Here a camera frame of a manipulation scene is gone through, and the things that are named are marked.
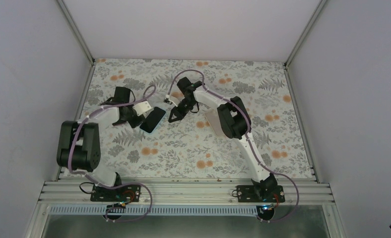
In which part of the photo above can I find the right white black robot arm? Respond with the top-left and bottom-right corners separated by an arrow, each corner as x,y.
164,77 -> 277,202

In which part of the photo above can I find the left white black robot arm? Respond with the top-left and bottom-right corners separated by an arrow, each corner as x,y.
56,87 -> 153,201

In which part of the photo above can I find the phone in light blue case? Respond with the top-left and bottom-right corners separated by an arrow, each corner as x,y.
139,107 -> 166,133

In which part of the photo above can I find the floral patterned table mat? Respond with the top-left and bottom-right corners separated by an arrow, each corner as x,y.
82,59 -> 313,179

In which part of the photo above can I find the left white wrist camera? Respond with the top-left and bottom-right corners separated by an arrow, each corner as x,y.
132,101 -> 153,116

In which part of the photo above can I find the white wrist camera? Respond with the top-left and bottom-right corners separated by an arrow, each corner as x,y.
132,101 -> 153,116
164,95 -> 180,107

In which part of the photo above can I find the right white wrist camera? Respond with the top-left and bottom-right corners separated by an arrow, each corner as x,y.
164,95 -> 180,107

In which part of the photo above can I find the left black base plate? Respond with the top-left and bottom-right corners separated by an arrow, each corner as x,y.
90,184 -> 141,203

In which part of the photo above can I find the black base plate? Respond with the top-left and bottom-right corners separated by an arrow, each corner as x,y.
236,185 -> 286,203
90,184 -> 141,203

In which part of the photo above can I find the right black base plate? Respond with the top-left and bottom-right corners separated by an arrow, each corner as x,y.
236,185 -> 286,203

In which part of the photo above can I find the aluminium rail frame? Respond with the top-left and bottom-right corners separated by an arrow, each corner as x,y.
23,0 -> 347,238

